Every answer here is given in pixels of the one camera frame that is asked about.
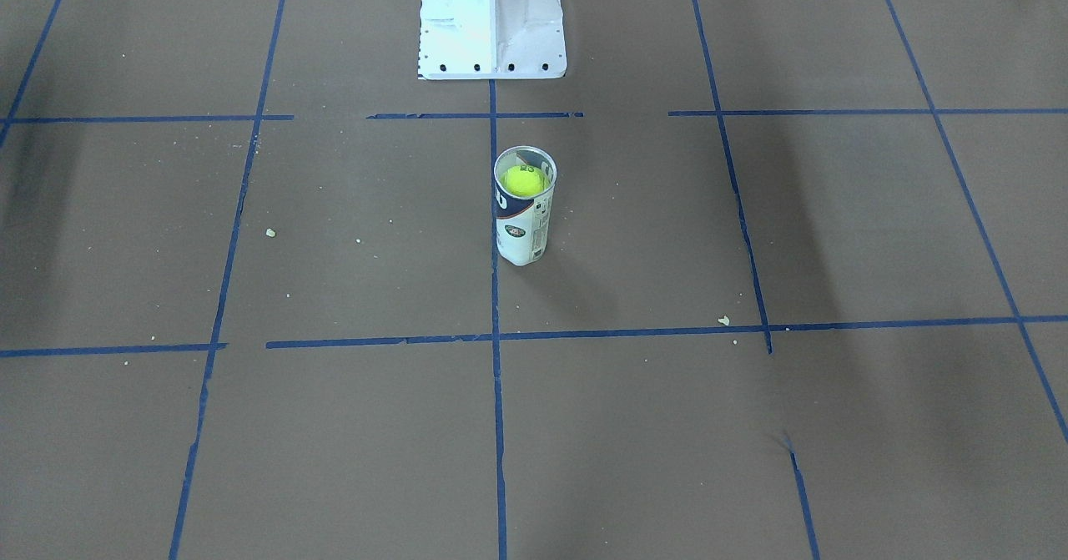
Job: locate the yellow tennis ball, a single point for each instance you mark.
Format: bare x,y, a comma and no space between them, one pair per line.
525,181

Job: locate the tennis ball can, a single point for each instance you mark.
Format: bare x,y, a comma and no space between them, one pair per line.
522,225

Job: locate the white pedestal column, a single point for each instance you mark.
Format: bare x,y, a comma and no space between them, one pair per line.
484,39

